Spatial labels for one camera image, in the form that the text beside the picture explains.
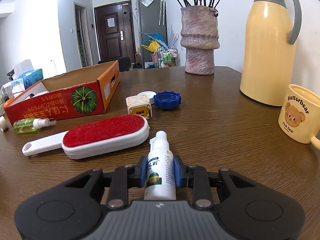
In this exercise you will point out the blue bottle cap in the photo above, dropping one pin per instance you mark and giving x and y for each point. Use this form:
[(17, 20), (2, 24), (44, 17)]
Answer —
[(167, 100)]

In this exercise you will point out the grey refrigerator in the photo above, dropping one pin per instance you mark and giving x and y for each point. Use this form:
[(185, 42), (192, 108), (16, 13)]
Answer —
[(148, 19)]

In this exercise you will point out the wire storage rack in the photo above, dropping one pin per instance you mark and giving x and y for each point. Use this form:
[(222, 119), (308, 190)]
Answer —
[(167, 57)]

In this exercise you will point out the red cardboard pumpkin box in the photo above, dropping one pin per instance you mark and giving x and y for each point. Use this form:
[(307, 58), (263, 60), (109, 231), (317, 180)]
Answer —
[(81, 92)]

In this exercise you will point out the green spray bottle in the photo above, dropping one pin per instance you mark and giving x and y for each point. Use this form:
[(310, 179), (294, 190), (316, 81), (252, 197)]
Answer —
[(32, 124)]

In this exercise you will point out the clear food container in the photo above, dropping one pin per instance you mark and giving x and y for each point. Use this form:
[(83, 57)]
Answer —
[(6, 92)]

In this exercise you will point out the pink stone vase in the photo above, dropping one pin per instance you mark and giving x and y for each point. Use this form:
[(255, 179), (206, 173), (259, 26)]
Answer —
[(200, 37)]

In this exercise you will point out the small white bottle cap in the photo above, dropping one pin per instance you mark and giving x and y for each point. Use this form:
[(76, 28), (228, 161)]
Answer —
[(149, 94)]

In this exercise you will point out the white tape roll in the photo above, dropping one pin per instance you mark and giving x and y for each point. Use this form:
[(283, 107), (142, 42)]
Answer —
[(3, 124)]

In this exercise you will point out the yellow bear mug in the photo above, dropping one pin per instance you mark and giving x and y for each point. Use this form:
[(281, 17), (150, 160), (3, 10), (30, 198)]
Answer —
[(299, 116)]

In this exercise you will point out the red white lint brush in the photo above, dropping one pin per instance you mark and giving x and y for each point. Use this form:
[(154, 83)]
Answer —
[(95, 138)]

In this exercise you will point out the white spray bottle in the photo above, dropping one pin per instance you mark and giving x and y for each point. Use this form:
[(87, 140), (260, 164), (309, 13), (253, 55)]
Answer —
[(160, 176)]

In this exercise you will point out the dark brown door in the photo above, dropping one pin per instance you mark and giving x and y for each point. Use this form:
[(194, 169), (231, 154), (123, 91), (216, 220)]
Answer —
[(115, 31)]

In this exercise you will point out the blue tissue pack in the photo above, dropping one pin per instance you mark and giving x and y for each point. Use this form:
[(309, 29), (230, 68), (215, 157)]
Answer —
[(25, 75)]

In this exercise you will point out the yellow thermos jug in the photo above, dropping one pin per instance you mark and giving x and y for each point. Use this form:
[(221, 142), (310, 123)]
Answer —
[(272, 29)]

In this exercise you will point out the beige cube gadget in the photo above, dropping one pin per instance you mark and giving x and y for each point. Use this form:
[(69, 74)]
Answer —
[(139, 105)]

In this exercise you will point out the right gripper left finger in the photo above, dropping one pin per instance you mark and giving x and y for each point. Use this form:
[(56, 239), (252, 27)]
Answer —
[(121, 180)]

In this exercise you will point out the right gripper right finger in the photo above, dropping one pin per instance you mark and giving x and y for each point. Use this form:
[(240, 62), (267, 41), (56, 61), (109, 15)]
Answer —
[(196, 178)]

